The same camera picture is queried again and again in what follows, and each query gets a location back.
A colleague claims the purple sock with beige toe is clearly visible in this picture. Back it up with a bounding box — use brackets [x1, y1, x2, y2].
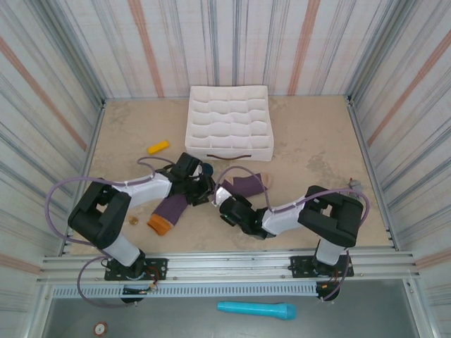
[217, 171, 275, 200]

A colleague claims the purple sock with orange cuff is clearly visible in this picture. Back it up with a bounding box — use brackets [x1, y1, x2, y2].
[146, 163, 214, 236]

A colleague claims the white fabric divider box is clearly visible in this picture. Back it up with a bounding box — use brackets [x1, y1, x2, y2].
[184, 84, 275, 163]

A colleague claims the yellow wooden block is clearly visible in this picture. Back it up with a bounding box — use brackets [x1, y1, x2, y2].
[147, 139, 171, 155]

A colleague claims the teal toy microphone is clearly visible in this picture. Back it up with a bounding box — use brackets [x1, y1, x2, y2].
[216, 301, 298, 321]

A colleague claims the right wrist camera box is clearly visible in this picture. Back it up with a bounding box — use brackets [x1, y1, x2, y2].
[213, 186, 230, 209]

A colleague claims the brown box handle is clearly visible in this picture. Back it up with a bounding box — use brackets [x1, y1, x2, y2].
[206, 153, 252, 161]

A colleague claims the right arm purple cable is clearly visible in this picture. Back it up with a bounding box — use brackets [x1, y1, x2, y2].
[214, 166, 371, 302]

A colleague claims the aluminium mounting rail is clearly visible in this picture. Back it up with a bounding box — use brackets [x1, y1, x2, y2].
[37, 250, 422, 282]

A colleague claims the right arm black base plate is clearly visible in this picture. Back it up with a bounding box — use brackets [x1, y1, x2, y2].
[288, 255, 353, 279]

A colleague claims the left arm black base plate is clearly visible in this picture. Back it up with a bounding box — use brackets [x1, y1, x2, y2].
[104, 258, 168, 282]

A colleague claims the perforated grey cable tray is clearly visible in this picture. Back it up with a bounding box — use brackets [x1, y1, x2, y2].
[51, 284, 318, 299]

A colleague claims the aluminium side frame bar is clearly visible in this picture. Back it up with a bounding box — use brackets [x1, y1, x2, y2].
[347, 94, 400, 251]
[58, 98, 107, 257]

